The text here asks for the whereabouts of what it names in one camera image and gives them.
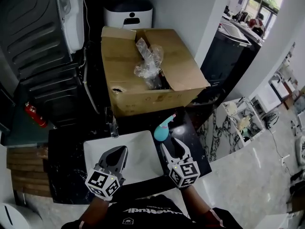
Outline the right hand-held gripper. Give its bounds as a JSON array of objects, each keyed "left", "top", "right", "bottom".
[{"left": 160, "top": 137, "right": 201, "bottom": 190}]

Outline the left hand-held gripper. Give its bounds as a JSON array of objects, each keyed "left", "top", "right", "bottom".
[{"left": 84, "top": 146, "right": 129, "bottom": 202}]

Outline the teal spray bottle pink nozzle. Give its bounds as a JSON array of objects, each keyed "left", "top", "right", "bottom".
[{"left": 153, "top": 113, "right": 178, "bottom": 142}]

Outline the person's right forearm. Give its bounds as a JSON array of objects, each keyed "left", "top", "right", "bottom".
[{"left": 180, "top": 184, "right": 213, "bottom": 219}]

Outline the person's left forearm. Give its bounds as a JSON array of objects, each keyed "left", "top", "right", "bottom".
[{"left": 80, "top": 195, "right": 113, "bottom": 224}]

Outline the white rectangular sink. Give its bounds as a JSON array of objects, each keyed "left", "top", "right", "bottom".
[{"left": 83, "top": 130, "right": 165, "bottom": 188}]

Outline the chrome faucet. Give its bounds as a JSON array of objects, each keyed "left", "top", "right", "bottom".
[{"left": 104, "top": 107, "right": 120, "bottom": 138}]

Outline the black marble countertop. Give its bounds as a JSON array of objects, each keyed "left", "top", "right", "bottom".
[{"left": 47, "top": 105, "right": 213, "bottom": 205}]

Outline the person's black shirt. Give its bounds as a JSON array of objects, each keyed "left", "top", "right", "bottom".
[{"left": 61, "top": 194, "right": 244, "bottom": 229}]

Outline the brown wooden pallet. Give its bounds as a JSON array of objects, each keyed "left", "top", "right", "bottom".
[{"left": 6, "top": 146, "right": 52, "bottom": 198}]

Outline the red fire extinguisher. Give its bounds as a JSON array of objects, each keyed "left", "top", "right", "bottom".
[{"left": 24, "top": 101, "right": 49, "bottom": 129}]

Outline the brown cardboard box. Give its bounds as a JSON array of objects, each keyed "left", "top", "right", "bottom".
[{"left": 101, "top": 26, "right": 211, "bottom": 118}]

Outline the clear crumpled plastic bag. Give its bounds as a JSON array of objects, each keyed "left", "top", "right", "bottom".
[{"left": 133, "top": 38, "right": 165, "bottom": 89}]

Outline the white rounded fixture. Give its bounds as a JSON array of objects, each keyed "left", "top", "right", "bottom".
[{"left": 0, "top": 200, "right": 44, "bottom": 229}]

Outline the white appliance with dark lid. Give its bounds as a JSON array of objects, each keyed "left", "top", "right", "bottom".
[{"left": 103, "top": 0, "right": 154, "bottom": 30}]

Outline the tilted grey washing machine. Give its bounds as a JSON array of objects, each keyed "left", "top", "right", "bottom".
[{"left": 0, "top": 0, "right": 85, "bottom": 79}]

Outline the white drain hose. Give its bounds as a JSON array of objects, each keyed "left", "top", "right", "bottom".
[{"left": 82, "top": 78, "right": 101, "bottom": 115}]

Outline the white wire rack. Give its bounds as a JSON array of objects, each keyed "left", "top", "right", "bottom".
[{"left": 220, "top": 96, "right": 266, "bottom": 148}]

